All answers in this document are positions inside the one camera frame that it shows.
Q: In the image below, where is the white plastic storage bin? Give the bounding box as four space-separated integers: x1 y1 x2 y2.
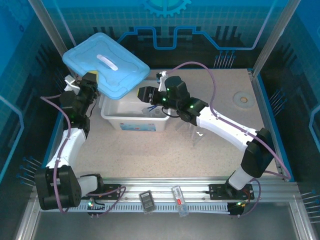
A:
100 79 171 133

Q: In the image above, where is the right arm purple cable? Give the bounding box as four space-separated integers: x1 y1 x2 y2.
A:
165 61 293 181

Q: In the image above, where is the aluminium frame post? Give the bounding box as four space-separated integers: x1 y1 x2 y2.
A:
26 0 73 55
251 0 303 77

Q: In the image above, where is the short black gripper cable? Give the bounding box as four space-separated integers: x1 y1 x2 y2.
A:
161 106 181 119

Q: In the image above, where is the clear acrylic tube rack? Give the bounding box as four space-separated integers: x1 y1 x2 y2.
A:
174 121 207 147

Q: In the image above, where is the blue plastic bin lid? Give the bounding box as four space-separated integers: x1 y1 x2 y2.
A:
62 32 151 100

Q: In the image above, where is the clear labelled box device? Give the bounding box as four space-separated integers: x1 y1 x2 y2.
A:
171 186 190 217

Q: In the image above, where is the white slotted cable duct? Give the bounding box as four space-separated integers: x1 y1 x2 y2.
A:
67 201 232 214

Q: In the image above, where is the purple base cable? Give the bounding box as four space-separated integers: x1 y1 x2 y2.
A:
86 186 127 217
238 178 262 217

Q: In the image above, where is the small black box device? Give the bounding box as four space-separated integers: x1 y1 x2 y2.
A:
138 190 156 213

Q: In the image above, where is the round grey disc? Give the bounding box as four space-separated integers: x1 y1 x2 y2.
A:
232 91 254 109

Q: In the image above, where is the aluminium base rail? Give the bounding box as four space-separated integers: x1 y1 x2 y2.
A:
99 176 298 202

